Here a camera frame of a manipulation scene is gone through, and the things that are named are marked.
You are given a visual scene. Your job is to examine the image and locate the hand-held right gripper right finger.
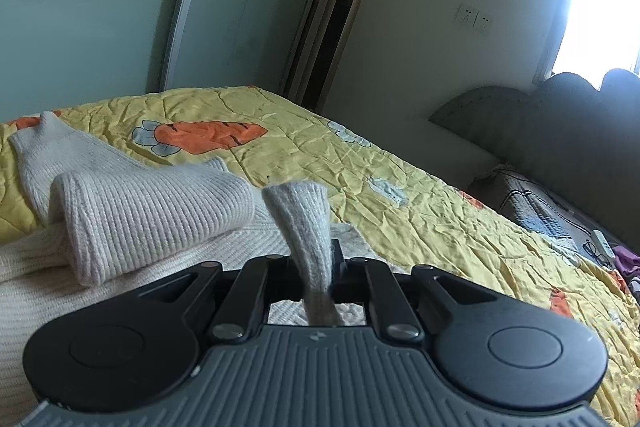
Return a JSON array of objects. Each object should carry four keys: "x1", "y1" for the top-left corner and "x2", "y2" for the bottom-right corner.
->
[{"x1": 329, "y1": 240, "x2": 482, "y2": 342}]

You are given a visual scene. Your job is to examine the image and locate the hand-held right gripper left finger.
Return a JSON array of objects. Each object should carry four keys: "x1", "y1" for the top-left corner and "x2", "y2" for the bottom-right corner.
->
[{"x1": 145, "y1": 255, "x2": 302, "y2": 341}]

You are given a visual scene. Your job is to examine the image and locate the white knit sweater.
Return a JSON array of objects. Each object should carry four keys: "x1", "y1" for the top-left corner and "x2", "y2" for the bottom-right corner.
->
[{"x1": 0, "y1": 111, "x2": 413, "y2": 413}]

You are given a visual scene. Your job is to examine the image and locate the yellow carrot print quilt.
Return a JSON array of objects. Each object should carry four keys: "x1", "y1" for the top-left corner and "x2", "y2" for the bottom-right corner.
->
[{"x1": 0, "y1": 86, "x2": 640, "y2": 427}]

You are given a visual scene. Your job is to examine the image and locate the plaid print pillow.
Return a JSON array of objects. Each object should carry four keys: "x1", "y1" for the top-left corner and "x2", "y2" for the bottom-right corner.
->
[{"x1": 470, "y1": 163, "x2": 603, "y2": 259}]

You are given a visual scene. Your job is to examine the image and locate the black eyeglasses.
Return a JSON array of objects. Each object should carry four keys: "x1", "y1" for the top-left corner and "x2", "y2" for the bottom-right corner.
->
[{"x1": 581, "y1": 240, "x2": 614, "y2": 269}]

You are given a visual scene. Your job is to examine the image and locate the white remote control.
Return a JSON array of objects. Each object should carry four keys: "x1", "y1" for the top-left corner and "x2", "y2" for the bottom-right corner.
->
[{"x1": 590, "y1": 229, "x2": 617, "y2": 266}]

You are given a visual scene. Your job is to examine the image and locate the grey padded headboard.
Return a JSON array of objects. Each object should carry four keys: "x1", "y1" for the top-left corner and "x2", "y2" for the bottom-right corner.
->
[{"x1": 428, "y1": 68, "x2": 640, "y2": 254}]

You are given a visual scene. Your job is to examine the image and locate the purple cloth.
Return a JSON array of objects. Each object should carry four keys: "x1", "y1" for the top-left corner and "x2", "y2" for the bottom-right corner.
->
[{"x1": 612, "y1": 244, "x2": 640, "y2": 279}]

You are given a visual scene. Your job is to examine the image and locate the gold standing air conditioner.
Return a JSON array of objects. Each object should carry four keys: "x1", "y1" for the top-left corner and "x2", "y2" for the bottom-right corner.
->
[{"x1": 281, "y1": 0, "x2": 372, "y2": 110}]

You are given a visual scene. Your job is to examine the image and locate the white wall socket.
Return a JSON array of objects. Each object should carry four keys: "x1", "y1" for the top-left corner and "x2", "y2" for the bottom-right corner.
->
[
  {"x1": 455, "y1": 3, "x2": 477, "y2": 28},
  {"x1": 472, "y1": 11, "x2": 494, "y2": 39}
]

